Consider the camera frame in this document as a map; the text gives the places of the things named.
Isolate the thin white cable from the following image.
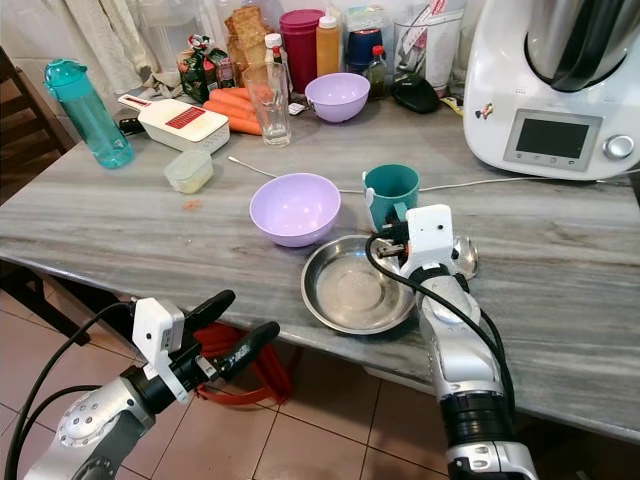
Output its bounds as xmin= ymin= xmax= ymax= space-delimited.
xmin=227 ymin=155 xmax=640 ymax=195

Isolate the orange juice bottle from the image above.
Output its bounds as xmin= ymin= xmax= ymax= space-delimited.
xmin=315 ymin=12 xmax=343 ymax=78

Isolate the small purple bowl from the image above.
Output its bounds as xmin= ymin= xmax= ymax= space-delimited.
xmin=304 ymin=72 xmax=372 ymax=125

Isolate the green snack bag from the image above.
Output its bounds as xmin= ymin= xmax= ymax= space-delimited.
xmin=177 ymin=34 xmax=234 ymax=105

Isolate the pale hanging cloth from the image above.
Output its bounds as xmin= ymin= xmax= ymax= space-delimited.
xmin=50 ymin=0 xmax=151 ymax=93

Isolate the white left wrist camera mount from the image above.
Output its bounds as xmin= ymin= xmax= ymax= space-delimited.
xmin=132 ymin=297 xmax=187 ymax=404

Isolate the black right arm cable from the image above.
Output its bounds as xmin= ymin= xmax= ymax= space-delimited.
xmin=365 ymin=235 xmax=517 ymax=403

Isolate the dark wooden chair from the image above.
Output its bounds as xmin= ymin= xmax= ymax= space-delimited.
xmin=0 ymin=50 xmax=63 ymax=206

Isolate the orange carrot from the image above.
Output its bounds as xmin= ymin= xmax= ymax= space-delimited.
xmin=208 ymin=87 xmax=253 ymax=109
xmin=225 ymin=116 xmax=263 ymax=137
xmin=202 ymin=98 xmax=257 ymax=124

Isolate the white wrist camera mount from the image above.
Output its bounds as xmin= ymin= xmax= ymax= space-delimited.
xmin=400 ymin=204 xmax=455 ymax=277
xmin=132 ymin=297 xmax=187 ymax=404

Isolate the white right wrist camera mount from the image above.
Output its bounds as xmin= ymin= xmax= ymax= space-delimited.
xmin=400 ymin=204 xmax=455 ymax=277

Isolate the clear plastic pitcher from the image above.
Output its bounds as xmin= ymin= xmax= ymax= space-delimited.
xmin=135 ymin=0 xmax=226 ymax=76

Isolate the steel plate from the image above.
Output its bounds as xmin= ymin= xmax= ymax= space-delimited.
xmin=300 ymin=234 xmax=423 ymax=336

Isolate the dark table leg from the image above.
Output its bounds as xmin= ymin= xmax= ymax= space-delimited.
xmin=0 ymin=262 xmax=151 ymax=336

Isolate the large purple bowl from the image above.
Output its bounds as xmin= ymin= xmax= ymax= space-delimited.
xmin=249 ymin=173 xmax=343 ymax=249

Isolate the dark bottle red cap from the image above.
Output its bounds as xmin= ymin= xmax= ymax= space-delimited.
xmin=367 ymin=44 xmax=389 ymax=99

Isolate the teal water bottle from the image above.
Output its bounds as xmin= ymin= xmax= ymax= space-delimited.
xmin=45 ymin=58 xmax=137 ymax=170

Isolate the blue jar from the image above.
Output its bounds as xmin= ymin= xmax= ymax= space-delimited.
xmin=344 ymin=27 xmax=386 ymax=75

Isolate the red bag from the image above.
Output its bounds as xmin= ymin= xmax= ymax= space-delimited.
xmin=188 ymin=320 xmax=308 ymax=407

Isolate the white kitchen machine with screen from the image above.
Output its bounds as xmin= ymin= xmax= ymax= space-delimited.
xmin=462 ymin=0 xmax=640 ymax=182

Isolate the small pale green container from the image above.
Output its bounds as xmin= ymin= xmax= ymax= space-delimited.
xmin=163 ymin=148 xmax=215 ymax=195

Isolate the white grater box red blade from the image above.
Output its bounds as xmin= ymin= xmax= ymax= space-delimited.
xmin=117 ymin=93 xmax=230 ymax=154

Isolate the teal cup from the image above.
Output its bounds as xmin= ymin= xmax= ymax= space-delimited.
xmin=363 ymin=163 xmax=422 ymax=234

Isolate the clear drinking glass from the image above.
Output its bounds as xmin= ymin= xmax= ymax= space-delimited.
xmin=243 ymin=62 xmax=294 ymax=149

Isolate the metal spoon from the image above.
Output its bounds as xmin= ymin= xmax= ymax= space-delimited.
xmin=452 ymin=235 xmax=480 ymax=282

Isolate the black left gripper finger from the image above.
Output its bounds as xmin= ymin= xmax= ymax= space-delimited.
xmin=218 ymin=320 xmax=282 ymax=383
xmin=182 ymin=290 xmax=237 ymax=331

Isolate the clear bag of crackers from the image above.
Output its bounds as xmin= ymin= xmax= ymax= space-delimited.
xmin=224 ymin=5 xmax=272 ymax=87

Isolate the black rounded utensil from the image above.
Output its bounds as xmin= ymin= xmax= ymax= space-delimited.
xmin=390 ymin=74 xmax=443 ymax=115

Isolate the magenta canister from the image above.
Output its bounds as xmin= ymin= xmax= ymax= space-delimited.
xmin=279 ymin=9 xmax=327 ymax=95

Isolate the clear utensil container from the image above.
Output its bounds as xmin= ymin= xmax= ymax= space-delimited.
xmin=392 ymin=4 xmax=466 ymax=97

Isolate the small white cap bottle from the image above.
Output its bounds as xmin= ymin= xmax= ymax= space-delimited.
xmin=263 ymin=32 xmax=287 ymax=69

